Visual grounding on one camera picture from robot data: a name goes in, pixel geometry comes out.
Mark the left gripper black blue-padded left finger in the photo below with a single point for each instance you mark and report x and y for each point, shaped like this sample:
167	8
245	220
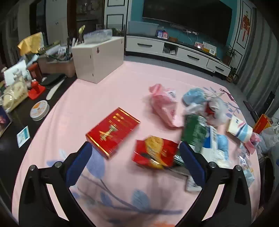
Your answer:
36	207

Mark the red yellow snack bag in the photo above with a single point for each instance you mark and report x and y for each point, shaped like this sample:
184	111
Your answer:
155	152

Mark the light blue quilted cloth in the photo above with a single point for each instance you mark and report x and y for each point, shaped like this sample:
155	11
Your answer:
194	95

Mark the small blue card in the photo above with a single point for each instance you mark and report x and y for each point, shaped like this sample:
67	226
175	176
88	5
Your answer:
23	136

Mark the white blue striped wrapper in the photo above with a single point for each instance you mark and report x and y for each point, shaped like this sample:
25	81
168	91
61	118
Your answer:
240	129

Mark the green white package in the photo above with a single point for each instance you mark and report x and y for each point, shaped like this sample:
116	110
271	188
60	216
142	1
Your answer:
194	131

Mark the red orange shopping bag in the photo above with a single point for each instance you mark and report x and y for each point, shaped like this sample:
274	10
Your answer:
263	122

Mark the round white tin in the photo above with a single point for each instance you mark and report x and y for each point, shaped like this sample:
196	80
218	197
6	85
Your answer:
39	110

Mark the red gold flat box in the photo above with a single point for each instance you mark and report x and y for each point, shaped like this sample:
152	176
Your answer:
107	135

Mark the white red plastic bag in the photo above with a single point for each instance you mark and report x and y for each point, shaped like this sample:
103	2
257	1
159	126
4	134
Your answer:
214	110

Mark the white shoehorn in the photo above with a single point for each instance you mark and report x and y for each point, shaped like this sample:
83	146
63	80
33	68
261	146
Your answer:
53	90

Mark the red stamp toy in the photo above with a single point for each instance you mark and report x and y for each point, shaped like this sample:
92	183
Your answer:
36	90

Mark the pink plastic wrapper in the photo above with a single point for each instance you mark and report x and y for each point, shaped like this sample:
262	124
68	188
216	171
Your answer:
163	101

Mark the pink patterned tablecloth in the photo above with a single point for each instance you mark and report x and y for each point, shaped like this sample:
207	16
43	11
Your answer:
116	191

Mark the grey curtain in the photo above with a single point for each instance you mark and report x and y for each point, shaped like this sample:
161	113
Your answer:
259	70

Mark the potted plant by cabinet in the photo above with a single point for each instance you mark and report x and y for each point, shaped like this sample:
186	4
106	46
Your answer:
229	54

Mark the white wooden box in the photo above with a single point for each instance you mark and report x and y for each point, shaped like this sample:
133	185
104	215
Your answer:
93	62

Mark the yellow cloth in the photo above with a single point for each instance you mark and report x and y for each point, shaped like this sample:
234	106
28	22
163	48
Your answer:
31	44

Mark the white TV cabinet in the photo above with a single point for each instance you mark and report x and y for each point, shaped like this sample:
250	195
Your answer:
163	48

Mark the large black television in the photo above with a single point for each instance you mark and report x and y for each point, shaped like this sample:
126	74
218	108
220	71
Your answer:
212	18

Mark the translucent storage box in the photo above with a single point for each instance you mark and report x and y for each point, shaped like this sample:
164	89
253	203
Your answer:
142	28

